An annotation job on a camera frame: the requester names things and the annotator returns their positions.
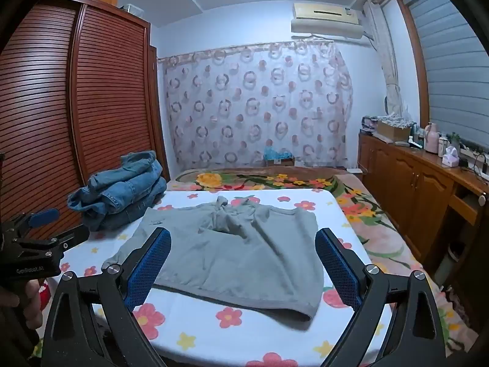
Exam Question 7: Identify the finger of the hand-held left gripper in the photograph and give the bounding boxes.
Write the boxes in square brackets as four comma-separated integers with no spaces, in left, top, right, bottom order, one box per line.
[2,208,61,238]
[9,226,91,261]

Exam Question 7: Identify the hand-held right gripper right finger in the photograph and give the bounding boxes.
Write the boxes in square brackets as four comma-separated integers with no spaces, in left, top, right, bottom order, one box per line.
[315,228,446,367]

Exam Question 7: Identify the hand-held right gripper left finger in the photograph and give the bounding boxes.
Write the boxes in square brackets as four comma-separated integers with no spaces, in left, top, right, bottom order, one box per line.
[40,227,172,367]

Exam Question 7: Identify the grey pants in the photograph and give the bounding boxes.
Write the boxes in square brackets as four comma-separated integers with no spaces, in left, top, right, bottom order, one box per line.
[101,196,325,322]

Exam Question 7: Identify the person's left hand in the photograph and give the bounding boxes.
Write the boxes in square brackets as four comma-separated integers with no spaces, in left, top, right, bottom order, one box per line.
[0,278,44,331]

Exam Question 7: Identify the dark blue folded jeans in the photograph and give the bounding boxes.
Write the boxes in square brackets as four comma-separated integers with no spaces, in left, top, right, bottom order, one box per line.
[82,178,168,232]

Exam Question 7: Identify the brown flowered blanket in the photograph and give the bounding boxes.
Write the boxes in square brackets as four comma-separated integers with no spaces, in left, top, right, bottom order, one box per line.
[168,166,478,352]

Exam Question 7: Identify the light blue folded jeans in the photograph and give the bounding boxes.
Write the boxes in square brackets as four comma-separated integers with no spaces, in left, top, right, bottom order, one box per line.
[68,151,165,212]

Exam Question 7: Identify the wooden sideboard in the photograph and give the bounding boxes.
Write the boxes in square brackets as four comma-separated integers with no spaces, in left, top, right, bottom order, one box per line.
[358,130,489,276]

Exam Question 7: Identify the white floral sheet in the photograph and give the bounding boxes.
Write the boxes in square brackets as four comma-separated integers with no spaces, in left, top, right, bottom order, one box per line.
[31,190,394,367]

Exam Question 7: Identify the grey waste bin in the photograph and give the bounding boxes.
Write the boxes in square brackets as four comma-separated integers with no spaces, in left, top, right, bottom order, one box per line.
[433,245,465,287]

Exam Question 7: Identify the blue plastic bag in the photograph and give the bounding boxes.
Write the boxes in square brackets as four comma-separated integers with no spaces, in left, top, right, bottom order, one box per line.
[263,146,293,160]

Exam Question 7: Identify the brown slatted wardrobe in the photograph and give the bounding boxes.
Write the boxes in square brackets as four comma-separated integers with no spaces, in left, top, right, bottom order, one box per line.
[0,0,171,238]

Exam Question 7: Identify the cardboard box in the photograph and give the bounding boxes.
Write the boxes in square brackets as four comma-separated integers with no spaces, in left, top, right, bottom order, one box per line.
[376,118,413,142]

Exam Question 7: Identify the white tissue box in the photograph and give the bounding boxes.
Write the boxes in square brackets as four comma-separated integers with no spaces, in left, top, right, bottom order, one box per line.
[442,147,461,168]

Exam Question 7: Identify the pink thermos jug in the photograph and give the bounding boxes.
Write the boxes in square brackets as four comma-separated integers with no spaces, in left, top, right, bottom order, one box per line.
[425,122,439,154]

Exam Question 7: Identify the cream tied curtain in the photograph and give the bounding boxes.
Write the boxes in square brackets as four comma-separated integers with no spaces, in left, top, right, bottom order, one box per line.
[363,0,407,117]

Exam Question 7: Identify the grey window blind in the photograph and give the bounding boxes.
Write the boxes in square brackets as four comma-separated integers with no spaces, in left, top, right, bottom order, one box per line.
[403,0,489,150]

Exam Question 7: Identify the white air conditioner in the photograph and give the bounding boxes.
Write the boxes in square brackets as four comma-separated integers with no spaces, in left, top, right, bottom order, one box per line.
[291,2,365,41]

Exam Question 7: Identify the ring patterned curtain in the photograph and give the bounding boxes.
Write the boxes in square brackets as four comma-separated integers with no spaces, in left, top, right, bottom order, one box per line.
[158,40,354,169]

